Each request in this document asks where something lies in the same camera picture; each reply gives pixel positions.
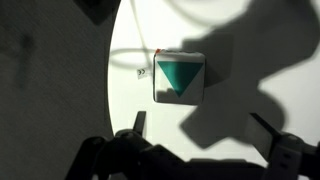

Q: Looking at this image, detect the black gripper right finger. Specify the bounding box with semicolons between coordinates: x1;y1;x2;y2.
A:
245;112;320;180

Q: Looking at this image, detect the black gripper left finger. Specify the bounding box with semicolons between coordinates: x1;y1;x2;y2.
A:
65;110;188;180

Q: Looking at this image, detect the white teal fabric pouch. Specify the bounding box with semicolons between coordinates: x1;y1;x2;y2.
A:
152;48;207;106

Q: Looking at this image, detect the white CE label tag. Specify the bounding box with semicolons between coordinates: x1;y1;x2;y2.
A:
136;67;150;80

